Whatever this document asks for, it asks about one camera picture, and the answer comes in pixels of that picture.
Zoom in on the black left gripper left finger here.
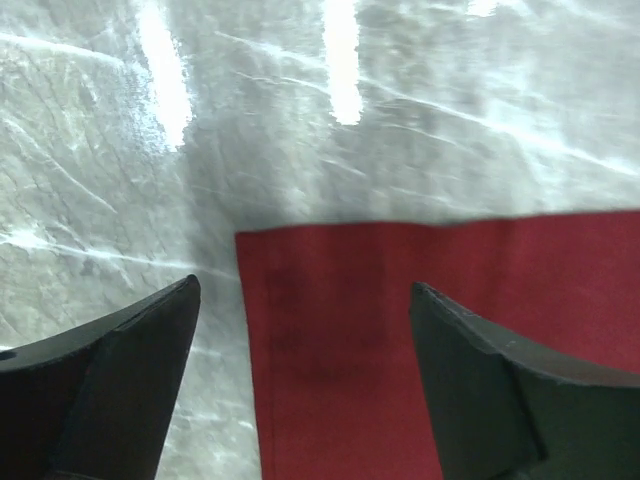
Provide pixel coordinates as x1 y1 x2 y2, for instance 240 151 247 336
1 275 200 479

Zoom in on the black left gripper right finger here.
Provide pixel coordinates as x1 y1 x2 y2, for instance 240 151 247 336
410 283 639 479

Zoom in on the dark maroon t shirt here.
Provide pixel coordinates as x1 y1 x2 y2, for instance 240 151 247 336
236 211 639 479

